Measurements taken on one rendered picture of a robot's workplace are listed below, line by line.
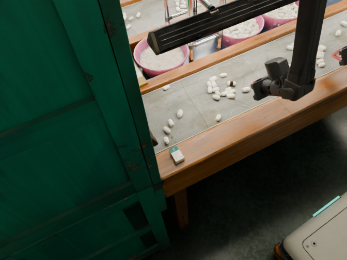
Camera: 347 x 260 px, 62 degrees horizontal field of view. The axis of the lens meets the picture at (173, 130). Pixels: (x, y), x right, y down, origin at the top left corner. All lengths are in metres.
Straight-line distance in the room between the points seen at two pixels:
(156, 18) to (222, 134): 0.85
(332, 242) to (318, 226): 0.09
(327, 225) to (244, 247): 0.45
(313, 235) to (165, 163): 0.82
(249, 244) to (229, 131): 0.82
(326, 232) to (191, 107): 0.86
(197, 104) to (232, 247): 0.87
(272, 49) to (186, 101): 0.52
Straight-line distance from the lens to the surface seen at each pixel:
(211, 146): 1.10
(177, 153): 1.06
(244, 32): 1.61
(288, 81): 0.94
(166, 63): 1.43
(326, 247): 1.57
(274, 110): 1.23
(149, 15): 1.75
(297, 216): 1.88
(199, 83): 1.33
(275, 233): 1.82
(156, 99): 1.27
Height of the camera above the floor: 1.70
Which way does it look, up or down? 55 degrees down
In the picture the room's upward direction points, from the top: 6 degrees counter-clockwise
